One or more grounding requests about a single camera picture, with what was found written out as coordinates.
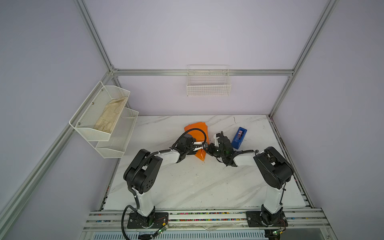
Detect yellow orange wrapping paper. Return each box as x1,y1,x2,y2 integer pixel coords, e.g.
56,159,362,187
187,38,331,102
184,122,210,162

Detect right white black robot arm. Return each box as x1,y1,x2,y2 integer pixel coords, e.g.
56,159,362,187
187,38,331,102
204,133,294,214

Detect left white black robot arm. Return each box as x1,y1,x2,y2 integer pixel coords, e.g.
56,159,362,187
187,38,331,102
123,129,208,217

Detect blue tape dispenser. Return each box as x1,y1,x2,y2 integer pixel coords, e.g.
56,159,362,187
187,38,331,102
232,127,247,150

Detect lower white mesh shelf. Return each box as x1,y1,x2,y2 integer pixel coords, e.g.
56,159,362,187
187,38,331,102
96,108,139,159

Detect white mesh shelf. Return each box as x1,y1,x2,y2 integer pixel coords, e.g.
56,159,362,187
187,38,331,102
96,108,139,159
69,82,130,142

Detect beige cloth in shelf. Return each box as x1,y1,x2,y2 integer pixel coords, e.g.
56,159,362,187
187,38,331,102
94,97,128,134

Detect upper white mesh shelf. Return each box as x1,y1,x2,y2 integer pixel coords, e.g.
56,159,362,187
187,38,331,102
69,82,130,142

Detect white wire wall basket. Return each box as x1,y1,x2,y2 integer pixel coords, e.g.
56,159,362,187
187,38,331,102
187,65,232,97

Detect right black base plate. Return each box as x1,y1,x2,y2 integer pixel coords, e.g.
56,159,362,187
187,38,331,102
246,209,288,228

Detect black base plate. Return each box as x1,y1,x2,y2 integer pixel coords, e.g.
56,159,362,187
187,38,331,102
126,212,169,229
246,209,288,228

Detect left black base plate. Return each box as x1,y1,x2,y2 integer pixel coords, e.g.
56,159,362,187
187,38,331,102
126,212,169,229

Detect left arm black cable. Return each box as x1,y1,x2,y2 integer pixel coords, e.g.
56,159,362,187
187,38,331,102
120,127,208,240

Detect aluminium frame rail front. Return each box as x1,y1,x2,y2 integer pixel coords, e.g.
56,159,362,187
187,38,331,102
83,208,331,232

